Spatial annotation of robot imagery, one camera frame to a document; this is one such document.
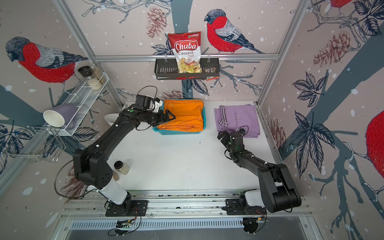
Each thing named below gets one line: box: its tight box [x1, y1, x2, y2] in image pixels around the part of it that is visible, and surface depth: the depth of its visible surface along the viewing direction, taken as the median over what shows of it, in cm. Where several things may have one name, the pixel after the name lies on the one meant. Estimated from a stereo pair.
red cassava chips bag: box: [168, 31, 203, 74], surface depth 83 cm
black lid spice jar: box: [77, 66, 94, 80], surface depth 81 cm
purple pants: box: [214, 104, 260, 138], surface depth 113 cm
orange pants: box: [157, 99, 204, 132], surface depth 98 cm
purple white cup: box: [43, 104, 78, 128], surface depth 63 cm
